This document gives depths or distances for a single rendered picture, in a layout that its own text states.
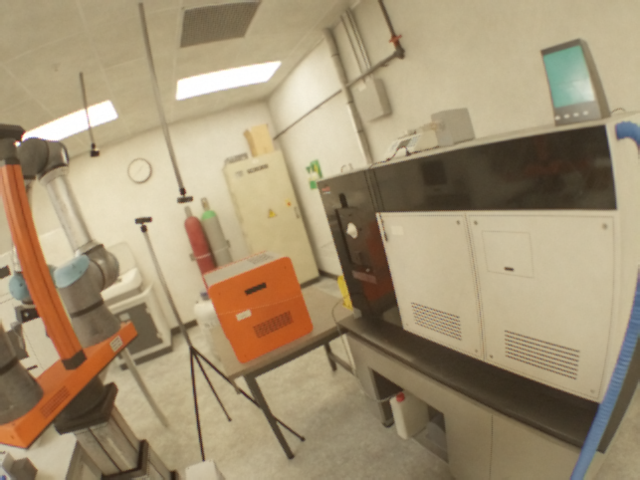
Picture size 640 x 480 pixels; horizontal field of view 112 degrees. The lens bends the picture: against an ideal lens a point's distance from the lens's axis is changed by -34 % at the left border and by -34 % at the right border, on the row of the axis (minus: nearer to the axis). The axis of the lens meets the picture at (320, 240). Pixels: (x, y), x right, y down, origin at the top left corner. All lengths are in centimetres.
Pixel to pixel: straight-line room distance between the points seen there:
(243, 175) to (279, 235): 93
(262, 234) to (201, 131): 169
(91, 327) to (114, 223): 373
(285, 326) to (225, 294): 35
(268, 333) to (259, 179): 299
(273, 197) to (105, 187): 233
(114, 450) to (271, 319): 101
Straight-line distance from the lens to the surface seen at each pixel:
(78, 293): 95
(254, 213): 430
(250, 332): 161
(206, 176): 461
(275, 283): 158
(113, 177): 467
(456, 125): 120
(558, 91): 74
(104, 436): 92
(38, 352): 183
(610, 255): 71
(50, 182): 114
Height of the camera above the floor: 146
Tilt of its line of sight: 11 degrees down
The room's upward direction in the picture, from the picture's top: 17 degrees counter-clockwise
